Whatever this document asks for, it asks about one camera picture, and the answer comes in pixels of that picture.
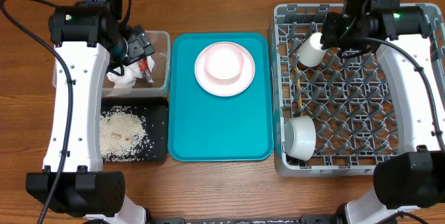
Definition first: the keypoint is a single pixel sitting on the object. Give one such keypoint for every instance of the red candy wrapper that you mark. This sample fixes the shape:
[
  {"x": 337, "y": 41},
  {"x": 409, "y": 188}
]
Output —
[{"x": 145, "y": 69}]

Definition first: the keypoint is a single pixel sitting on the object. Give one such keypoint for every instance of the teal serving tray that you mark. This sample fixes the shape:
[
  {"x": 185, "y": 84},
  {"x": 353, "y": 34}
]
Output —
[{"x": 205, "y": 127}]

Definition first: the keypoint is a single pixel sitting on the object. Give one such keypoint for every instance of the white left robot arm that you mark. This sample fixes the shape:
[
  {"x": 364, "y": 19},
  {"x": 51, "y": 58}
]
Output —
[{"x": 72, "y": 180}]

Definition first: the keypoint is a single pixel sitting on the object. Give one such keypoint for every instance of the pink plate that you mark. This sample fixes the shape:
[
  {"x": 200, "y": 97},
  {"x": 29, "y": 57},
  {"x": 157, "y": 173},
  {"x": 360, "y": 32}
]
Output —
[{"x": 225, "y": 88}]

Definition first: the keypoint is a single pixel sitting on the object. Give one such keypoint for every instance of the black mounting rail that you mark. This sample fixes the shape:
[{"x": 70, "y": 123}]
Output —
[{"x": 303, "y": 219}]

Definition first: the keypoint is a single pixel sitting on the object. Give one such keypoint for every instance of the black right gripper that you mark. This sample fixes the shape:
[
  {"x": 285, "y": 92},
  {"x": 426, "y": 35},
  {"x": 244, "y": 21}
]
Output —
[{"x": 327, "y": 38}]

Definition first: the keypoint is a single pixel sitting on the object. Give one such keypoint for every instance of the white napkin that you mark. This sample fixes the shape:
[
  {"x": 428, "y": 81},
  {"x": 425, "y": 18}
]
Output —
[{"x": 132, "y": 74}]

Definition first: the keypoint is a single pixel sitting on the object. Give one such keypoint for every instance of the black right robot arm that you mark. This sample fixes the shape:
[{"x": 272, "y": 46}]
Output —
[{"x": 400, "y": 38}]

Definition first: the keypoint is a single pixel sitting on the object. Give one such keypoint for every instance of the pink bowl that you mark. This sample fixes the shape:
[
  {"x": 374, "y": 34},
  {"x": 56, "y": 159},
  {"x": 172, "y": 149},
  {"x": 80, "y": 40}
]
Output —
[{"x": 224, "y": 61}]

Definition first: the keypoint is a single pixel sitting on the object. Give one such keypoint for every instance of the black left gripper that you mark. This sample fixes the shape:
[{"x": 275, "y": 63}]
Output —
[{"x": 139, "y": 43}]

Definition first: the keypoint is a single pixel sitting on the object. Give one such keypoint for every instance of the white rice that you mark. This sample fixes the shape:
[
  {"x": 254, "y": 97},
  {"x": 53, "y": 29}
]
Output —
[{"x": 123, "y": 134}]

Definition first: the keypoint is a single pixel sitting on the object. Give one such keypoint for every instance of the clear plastic bin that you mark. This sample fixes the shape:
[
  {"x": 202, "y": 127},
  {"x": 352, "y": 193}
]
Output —
[{"x": 160, "y": 64}]

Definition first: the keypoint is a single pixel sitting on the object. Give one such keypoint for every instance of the white bowl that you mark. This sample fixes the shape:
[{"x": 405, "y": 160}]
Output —
[{"x": 300, "y": 137}]

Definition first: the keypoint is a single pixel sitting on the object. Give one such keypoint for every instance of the grey dishwasher rack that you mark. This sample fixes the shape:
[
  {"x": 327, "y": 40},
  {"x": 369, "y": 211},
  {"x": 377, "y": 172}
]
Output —
[{"x": 348, "y": 100}]

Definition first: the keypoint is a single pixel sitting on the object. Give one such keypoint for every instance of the cream paper cup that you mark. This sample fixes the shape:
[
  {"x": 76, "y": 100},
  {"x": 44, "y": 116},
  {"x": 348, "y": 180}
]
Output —
[{"x": 310, "y": 52}]

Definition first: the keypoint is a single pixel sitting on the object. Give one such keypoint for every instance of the black plastic tray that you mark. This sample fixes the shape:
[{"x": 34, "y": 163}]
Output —
[{"x": 155, "y": 109}]

